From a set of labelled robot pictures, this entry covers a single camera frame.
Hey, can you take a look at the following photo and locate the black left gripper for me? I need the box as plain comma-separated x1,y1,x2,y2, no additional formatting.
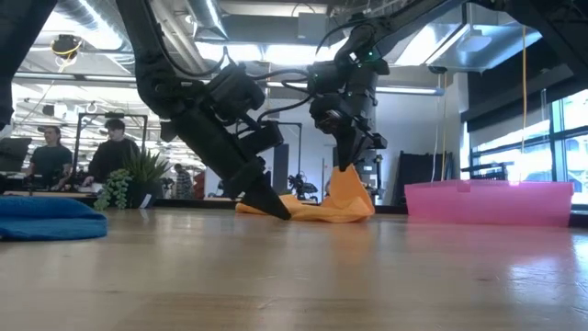
172,103,293,222

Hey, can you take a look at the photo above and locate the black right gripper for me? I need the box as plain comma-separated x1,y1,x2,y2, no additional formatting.
308,59,390,172

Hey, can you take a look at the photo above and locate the orange microfiber towel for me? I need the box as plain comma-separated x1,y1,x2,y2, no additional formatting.
235,163,377,224

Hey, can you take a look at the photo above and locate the blue microfiber towel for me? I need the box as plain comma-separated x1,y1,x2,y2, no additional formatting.
0,196,109,243

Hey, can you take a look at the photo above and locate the pink plastic basket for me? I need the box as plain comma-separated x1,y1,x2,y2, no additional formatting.
403,178,575,228

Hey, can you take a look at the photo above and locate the black equipment tower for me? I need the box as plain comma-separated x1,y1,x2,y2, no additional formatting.
360,149,386,206

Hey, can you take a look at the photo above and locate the black upright panel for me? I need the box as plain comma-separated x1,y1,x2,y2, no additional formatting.
397,150,454,207

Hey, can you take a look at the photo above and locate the person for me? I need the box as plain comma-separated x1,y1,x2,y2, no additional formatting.
25,125,74,190
85,118,141,186
173,163,195,200

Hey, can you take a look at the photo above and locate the spiky green potted plant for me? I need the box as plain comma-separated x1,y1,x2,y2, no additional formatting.
121,147,174,209

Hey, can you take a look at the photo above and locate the black metal rack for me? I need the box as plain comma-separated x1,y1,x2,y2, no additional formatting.
460,160,515,181

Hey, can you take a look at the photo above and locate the trailing green artificial plant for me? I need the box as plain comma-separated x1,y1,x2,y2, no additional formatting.
94,168,134,212

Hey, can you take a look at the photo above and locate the wooden background desk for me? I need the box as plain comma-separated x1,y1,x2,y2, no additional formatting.
0,189,100,200

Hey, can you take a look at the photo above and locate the dark computer monitor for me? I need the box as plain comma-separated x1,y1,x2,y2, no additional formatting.
0,136,33,174

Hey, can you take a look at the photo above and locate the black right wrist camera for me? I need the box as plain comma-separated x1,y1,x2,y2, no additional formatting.
308,94,355,135

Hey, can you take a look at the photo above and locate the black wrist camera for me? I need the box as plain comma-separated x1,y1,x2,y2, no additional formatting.
206,63,266,126
308,94,355,135

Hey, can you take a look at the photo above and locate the black metal stand frame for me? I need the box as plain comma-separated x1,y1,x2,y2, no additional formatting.
270,120,304,178
73,112,149,178

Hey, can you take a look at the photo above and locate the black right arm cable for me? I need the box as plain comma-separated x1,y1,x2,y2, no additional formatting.
250,67,319,124

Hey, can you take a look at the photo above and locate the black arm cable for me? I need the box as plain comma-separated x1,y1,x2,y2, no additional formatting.
250,67,319,124
153,13,231,79

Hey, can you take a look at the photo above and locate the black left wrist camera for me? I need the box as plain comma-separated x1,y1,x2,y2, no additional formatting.
206,63,266,126

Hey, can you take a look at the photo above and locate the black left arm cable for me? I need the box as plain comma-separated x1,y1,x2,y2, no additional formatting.
153,13,231,79

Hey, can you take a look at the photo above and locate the black ceiling cable reel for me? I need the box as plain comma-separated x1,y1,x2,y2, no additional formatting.
50,34,84,61

